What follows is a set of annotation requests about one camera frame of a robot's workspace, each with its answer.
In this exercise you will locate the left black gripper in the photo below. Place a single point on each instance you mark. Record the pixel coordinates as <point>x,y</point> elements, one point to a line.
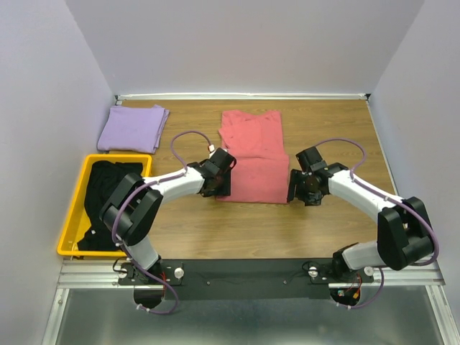
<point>226,190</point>

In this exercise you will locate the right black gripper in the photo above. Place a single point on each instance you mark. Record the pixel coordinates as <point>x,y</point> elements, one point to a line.
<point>297,175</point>

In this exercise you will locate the red t shirt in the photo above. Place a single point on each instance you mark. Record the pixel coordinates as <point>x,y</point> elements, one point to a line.
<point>261,174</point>

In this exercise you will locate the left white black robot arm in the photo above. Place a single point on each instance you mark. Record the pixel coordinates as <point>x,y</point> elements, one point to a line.
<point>131,209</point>

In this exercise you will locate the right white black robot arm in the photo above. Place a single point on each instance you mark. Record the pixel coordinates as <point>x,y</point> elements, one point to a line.
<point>404,232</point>

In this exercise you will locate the folded purple t shirt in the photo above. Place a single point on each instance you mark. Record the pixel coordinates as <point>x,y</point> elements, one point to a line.
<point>133,129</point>

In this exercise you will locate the black t shirt in bin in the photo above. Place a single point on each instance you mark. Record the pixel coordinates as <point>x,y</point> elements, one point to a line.
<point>103,180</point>

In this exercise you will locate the yellow plastic bin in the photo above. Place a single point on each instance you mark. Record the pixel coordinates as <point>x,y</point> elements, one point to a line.
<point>77,222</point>

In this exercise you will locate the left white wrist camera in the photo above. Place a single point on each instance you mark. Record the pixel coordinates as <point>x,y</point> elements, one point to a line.
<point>213,149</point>

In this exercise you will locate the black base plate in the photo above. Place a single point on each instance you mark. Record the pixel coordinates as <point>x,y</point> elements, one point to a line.
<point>240,279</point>

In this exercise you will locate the aluminium front rail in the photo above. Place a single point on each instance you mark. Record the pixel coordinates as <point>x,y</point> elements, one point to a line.
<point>106,273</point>

